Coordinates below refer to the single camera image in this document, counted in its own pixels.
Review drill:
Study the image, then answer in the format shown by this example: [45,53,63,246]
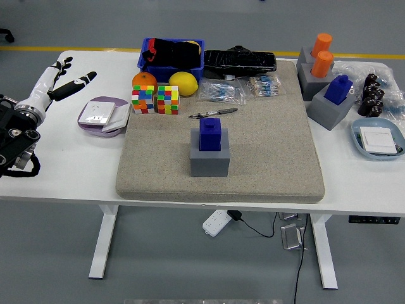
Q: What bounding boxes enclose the white power strip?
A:
[202,209,231,238]

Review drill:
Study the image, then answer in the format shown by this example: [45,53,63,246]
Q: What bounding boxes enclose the purple tray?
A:
[77,96,132,139]

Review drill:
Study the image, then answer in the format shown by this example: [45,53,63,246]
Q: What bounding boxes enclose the black table control panel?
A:
[348,215,401,225]

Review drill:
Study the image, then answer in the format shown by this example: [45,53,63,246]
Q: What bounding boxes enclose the yellow lemon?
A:
[168,72,199,97]

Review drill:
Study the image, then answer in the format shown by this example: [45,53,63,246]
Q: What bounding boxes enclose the white switch panel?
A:
[359,125,399,155]

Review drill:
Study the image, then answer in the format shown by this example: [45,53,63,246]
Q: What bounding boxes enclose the grey-brown foam mat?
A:
[115,60,326,205]

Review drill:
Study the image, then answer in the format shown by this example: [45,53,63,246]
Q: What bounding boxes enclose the orange cylinder seal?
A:
[311,32,333,59]
[310,50,335,79]

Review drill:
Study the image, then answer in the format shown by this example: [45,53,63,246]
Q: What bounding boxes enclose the black floor cable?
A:
[293,214,309,304]

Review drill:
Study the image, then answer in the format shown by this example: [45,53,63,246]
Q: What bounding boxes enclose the grey cube seal holder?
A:
[189,127,230,178]
[296,46,335,69]
[297,62,336,102]
[306,84,357,131]

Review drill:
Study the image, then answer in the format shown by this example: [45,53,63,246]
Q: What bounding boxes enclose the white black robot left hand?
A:
[18,56,98,118]

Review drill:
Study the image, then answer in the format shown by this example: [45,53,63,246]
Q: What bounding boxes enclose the orange fruit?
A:
[132,72,158,91]

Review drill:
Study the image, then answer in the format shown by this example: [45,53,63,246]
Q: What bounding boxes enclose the blue square seal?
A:
[323,74,354,106]
[198,117,222,152]

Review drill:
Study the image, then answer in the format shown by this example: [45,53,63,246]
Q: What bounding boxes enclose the black pen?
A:
[189,108,239,120]

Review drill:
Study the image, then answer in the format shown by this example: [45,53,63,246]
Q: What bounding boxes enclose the black plug with cord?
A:
[227,210,278,238]

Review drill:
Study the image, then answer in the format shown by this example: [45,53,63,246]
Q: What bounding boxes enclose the white switch plate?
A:
[101,103,132,133]

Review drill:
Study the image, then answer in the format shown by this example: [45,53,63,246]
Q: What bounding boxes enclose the white table leg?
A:
[88,204,120,279]
[309,214,339,289]

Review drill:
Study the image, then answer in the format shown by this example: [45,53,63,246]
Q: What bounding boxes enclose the black red cloth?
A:
[141,38,201,69]

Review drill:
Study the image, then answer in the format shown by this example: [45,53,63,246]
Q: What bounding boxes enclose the clear bag blue resistors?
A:
[196,78,247,106]

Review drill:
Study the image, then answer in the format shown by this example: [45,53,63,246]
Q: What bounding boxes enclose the white wall socket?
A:
[78,101,116,126]

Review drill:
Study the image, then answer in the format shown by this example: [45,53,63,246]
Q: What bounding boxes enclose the light blue tray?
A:
[351,118,405,162]

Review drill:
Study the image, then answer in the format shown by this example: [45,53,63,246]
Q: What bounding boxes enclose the large metal floor bracket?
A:
[280,223,306,251]

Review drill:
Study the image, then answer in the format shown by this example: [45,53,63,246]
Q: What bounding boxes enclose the clear bag blue parts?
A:
[381,79,405,123]

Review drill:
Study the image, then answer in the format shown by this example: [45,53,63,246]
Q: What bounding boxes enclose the colourful puzzle cube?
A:
[131,84,156,115]
[156,85,180,115]

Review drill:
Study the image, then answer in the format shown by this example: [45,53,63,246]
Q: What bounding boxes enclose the blue plastic bin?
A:
[137,37,206,84]

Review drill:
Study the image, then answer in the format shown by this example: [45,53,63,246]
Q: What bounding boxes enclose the clear plastic bag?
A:
[332,60,393,96]

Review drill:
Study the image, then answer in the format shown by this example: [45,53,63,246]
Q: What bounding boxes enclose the clear bag mixed resistors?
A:
[245,75,285,98]

